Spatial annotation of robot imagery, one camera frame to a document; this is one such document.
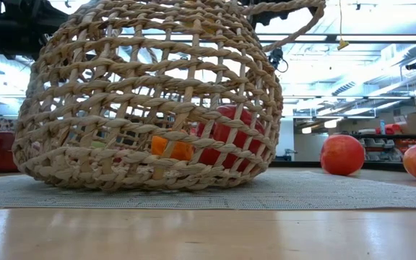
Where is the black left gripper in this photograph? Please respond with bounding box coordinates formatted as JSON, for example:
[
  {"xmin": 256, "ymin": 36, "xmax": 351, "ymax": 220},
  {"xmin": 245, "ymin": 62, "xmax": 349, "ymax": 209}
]
[{"xmin": 0, "ymin": 0, "xmax": 70, "ymax": 61}]

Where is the red apple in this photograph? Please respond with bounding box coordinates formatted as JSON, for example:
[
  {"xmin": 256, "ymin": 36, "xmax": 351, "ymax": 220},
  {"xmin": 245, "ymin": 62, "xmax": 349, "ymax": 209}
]
[{"xmin": 195, "ymin": 104, "xmax": 267, "ymax": 173}]

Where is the round red tomato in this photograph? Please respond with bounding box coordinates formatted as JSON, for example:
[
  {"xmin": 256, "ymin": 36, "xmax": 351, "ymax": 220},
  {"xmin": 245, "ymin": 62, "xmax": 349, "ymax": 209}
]
[{"xmin": 319, "ymin": 134, "xmax": 366, "ymax": 177}]

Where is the orange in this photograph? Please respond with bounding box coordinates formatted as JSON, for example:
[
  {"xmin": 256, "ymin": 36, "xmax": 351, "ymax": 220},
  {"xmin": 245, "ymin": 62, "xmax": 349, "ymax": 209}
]
[{"xmin": 149, "ymin": 134, "xmax": 195, "ymax": 163}]

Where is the woven wicker basket with handles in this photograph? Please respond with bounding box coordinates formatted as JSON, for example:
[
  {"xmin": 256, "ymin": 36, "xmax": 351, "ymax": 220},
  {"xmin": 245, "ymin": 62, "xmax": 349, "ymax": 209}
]
[{"xmin": 12, "ymin": 0, "xmax": 327, "ymax": 192}]

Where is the red container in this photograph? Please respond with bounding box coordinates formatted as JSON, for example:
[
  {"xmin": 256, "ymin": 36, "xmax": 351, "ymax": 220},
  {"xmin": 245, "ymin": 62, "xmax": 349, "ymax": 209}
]
[{"xmin": 376, "ymin": 123, "xmax": 402, "ymax": 135}]

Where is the grey woven table mat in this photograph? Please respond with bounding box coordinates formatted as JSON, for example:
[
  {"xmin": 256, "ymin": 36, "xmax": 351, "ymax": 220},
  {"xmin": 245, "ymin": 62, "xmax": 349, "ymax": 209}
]
[{"xmin": 0, "ymin": 169, "xmax": 416, "ymax": 210}]

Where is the shelf with storage bins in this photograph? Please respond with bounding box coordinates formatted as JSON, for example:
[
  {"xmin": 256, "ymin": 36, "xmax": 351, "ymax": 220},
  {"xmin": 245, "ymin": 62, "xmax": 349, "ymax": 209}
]
[{"xmin": 352, "ymin": 133, "xmax": 416, "ymax": 163}]

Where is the black ceiling mounted camera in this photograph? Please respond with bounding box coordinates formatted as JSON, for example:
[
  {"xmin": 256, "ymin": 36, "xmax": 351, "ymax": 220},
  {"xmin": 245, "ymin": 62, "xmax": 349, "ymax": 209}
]
[{"xmin": 268, "ymin": 47, "xmax": 289, "ymax": 73}]

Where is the yellow hanging cord plug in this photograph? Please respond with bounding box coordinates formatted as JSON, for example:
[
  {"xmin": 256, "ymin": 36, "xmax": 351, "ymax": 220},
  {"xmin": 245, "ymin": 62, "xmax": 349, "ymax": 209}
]
[{"xmin": 337, "ymin": 0, "xmax": 350, "ymax": 51}]

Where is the black aluminium table frame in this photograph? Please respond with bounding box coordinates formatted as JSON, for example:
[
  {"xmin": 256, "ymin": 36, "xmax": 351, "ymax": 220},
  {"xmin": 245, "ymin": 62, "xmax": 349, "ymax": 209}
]
[{"xmin": 268, "ymin": 160, "xmax": 407, "ymax": 173}]

